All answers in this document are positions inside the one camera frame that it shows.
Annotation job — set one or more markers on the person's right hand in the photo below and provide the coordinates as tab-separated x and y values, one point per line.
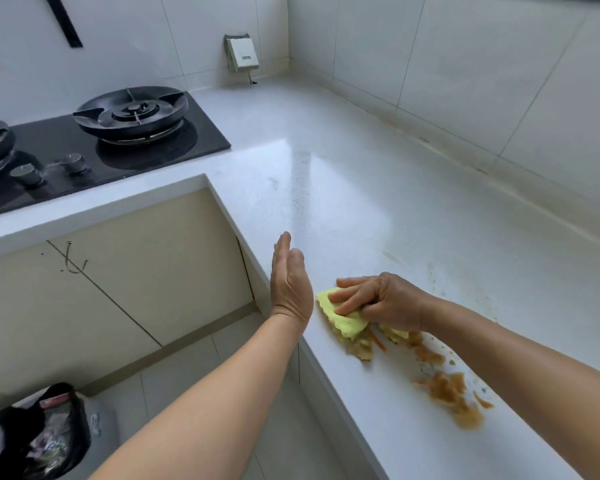
392	302

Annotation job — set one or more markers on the person's left hand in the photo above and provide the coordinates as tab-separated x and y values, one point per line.
290	284

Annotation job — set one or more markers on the person's right fingers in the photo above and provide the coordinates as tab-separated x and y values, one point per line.
355	293

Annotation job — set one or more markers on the person's left thumb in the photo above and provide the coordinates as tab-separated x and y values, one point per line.
298	259

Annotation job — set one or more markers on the yellow cleaning cloth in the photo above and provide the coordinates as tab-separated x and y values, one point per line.
344	320

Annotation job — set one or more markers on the person's left forearm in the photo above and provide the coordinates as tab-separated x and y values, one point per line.
215	399

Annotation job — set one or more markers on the person's right forearm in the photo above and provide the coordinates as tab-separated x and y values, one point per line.
530	374

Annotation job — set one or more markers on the orange carrot strip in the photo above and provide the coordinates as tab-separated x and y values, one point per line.
376	339

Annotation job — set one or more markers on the brown food scraps smear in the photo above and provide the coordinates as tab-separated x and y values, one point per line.
422	350

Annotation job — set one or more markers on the white under-counter cabinet front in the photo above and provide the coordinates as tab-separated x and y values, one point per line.
325	414

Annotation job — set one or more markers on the cream cabinet door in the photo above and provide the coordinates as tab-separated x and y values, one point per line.
45	324
170	264

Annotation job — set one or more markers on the brown food scraps pile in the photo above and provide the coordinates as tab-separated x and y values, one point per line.
450	394

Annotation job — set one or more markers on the small orange carrot piece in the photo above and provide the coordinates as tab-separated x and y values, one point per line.
482	400

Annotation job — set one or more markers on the grey stove knob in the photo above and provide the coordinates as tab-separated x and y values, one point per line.
74	163
26	174

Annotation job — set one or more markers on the black glass gas cooktop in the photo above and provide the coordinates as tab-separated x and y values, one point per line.
50	139

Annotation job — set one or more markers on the trash bin with black bag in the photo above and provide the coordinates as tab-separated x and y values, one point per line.
35	439

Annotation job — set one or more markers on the white wall socket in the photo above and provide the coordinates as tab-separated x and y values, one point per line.
242	53

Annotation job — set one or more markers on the black wall bar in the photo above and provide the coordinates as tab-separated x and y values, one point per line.
64	19

